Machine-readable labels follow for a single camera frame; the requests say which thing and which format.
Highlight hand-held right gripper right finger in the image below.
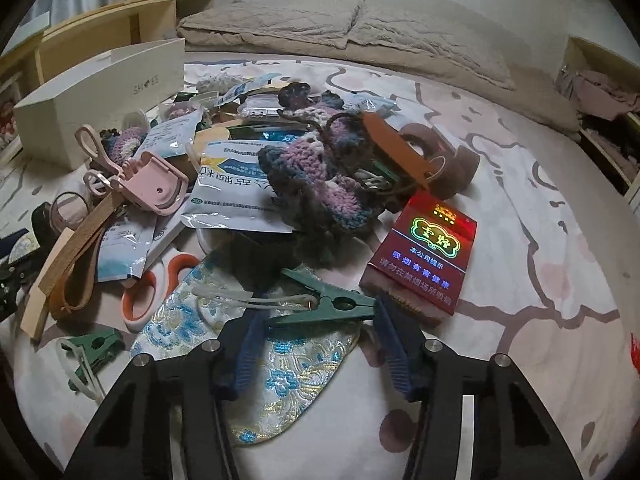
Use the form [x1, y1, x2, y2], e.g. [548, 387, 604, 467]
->
[372, 294, 583, 480]

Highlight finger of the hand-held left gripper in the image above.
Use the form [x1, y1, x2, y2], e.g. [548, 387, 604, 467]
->
[0, 259, 40, 323]
[0, 229, 32, 250]

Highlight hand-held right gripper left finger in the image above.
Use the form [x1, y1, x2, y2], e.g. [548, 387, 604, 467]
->
[62, 312, 268, 480]

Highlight beige patterned piece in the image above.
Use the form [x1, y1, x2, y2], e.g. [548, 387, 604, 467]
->
[9, 239, 45, 266]

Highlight blue floral brocade pouch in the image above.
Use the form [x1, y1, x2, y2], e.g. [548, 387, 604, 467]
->
[130, 255, 361, 446]

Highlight green clothespin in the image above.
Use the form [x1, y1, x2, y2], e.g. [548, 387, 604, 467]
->
[67, 329, 125, 393]
[267, 267, 377, 330]

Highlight white shoe box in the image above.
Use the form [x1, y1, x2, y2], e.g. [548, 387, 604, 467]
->
[12, 37, 186, 171]

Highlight wooden stick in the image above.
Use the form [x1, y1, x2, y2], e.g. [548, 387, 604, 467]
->
[20, 227, 76, 343]

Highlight pink tape roll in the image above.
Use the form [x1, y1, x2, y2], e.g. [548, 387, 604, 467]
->
[50, 191, 93, 231]

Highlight red cigarette box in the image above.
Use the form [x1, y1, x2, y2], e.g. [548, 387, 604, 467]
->
[359, 191, 477, 330]

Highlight crocheted purple coaster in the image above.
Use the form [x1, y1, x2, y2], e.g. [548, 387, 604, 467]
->
[102, 127, 146, 166]

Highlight pink eyelash curler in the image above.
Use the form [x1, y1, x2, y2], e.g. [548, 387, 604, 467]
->
[75, 124, 191, 218]

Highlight white tape roll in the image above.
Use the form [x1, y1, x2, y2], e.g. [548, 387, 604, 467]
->
[122, 110, 150, 133]

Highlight brown bandage roll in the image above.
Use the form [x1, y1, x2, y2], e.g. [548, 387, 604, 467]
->
[452, 146, 481, 186]
[422, 155, 471, 198]
[400, 122, 443, 156]

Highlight purple crocheted pouch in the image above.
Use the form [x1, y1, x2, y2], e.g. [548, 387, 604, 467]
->
[257, 82, 401, 266]

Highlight brown leather card holder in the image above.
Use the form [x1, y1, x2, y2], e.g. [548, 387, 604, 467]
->
[361, 111, 436, 186]

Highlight round wooden disc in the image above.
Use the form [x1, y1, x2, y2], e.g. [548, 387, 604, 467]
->
[192, 127, 231, 161]

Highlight wooden bedside shelf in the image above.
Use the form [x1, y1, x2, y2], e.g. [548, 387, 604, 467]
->
[0, 0, 216, 91]

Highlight clear plastic box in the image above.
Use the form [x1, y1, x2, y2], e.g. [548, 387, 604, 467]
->
[236, 92, 283, 123]

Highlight lace scrunchie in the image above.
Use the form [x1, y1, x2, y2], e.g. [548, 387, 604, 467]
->
[197, 72, 236, 92]

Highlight beige duvet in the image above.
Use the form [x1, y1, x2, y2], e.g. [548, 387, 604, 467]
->
[175, 20, 581, 133]

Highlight wooden wardrobe shelf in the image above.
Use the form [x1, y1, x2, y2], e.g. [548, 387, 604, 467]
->
[555, 35, 640, 196]

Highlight grey quilted pillow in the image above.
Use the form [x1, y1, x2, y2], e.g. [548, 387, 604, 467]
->
[347, 2, 516, 91]
[177, 1, 363, 43]

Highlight pile of clothes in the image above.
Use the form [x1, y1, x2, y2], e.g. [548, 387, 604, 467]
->
[555, 67, 640, 121]

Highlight brown leather strap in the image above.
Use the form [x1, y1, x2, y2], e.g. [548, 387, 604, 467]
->
[50, 195, 126, 321]

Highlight white silicone strap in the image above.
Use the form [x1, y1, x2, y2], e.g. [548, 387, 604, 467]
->
[55, 337, 103, 403]

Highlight orange handled scissors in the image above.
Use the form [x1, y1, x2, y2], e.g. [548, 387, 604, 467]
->
[121, 254, 201, 332]

